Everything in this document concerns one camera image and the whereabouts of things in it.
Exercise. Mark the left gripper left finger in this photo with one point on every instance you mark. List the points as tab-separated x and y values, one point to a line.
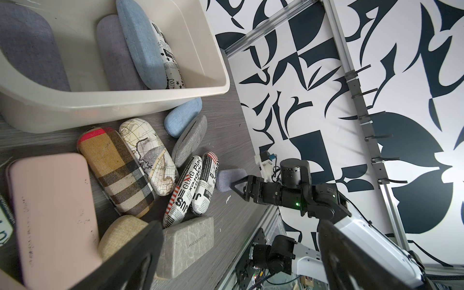
133	267

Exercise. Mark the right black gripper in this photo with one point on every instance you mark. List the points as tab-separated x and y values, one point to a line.
270	193

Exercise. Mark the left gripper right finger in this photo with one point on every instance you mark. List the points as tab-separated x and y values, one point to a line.
348	267

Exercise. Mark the tan woven glasses case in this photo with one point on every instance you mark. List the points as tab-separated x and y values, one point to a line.
119	233

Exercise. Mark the newspaper flag case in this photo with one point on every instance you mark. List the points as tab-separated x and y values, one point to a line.
206	185

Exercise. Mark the newspaper print case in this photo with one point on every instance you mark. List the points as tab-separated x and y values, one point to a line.
7	222
183	193

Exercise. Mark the grey woven rectangular case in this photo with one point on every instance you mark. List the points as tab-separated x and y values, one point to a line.
183	245

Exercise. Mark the grey glasses case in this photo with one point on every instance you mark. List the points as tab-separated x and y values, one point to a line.
189	140

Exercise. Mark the map print glasses case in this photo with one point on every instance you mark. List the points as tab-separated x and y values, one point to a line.
151	153

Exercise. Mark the blue glasses case back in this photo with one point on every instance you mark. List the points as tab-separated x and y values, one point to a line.
180	117

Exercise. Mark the blue glasses case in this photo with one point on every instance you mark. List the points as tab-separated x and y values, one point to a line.
180	117
142	44

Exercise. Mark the blue glasses case front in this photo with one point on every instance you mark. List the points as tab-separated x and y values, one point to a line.
142	44

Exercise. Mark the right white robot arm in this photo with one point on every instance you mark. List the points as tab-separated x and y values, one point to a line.
326	203

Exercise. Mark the plaid brown glasses case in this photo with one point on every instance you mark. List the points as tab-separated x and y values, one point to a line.
117	171

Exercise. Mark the pink glasses case right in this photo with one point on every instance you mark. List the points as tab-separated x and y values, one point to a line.
56	226

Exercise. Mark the beige plastic storage box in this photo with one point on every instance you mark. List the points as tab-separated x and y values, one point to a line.
67	64

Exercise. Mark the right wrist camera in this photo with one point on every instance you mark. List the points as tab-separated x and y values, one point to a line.
266	163

